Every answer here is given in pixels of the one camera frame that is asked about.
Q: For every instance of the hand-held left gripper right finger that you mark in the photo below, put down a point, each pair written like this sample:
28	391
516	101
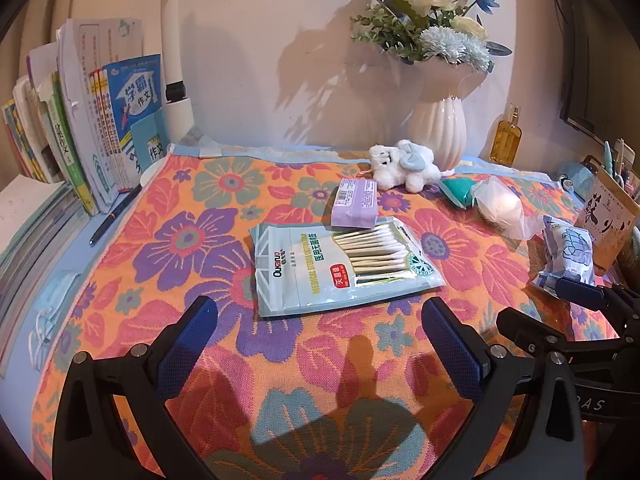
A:
452	345

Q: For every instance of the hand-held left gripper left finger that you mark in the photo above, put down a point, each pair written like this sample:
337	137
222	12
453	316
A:
185	340

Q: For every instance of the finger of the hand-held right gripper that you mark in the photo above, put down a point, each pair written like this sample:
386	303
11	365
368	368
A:
580	291
530	330

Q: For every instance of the printed white tissue packet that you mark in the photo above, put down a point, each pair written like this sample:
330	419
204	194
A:
565	250

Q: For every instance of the small white plush toy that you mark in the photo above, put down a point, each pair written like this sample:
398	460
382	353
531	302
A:
392	167

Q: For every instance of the green teal soft item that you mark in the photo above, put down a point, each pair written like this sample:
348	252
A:
457	191

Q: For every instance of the printed paper pen holder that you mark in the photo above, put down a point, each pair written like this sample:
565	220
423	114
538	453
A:
600	210

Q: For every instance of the floral orange table cloth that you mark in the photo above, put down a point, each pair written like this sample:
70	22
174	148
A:
200	240

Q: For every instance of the light blue pouch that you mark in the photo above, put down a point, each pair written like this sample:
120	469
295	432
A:
575	177

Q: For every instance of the plastic bag with white ball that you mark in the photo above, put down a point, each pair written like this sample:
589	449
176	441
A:
502	207

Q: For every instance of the cotton swab packet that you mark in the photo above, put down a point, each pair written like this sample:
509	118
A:
300	270

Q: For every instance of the light blue face mask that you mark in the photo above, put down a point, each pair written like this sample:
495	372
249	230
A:
50	315

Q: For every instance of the black pen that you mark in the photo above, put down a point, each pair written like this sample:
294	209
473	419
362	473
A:
115	215

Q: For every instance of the amber glass bottle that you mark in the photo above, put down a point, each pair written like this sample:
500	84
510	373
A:
505	145

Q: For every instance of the purple tissue packet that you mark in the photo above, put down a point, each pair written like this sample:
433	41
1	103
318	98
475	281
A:
352	205

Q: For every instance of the stack of flat books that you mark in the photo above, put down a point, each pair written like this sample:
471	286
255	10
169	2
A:
30	230

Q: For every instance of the teal thin notebook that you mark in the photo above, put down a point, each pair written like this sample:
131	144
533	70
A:
150	142

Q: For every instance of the white ribbed vase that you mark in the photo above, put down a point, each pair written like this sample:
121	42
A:
435	125

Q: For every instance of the row of upright books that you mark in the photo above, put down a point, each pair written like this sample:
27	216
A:
95	125

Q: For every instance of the black monitor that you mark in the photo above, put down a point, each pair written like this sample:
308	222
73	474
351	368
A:
600	50

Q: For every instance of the blue white artificial flowers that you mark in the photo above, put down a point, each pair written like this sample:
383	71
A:
450	40

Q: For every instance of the white lamp post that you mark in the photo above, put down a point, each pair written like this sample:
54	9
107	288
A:
177	115

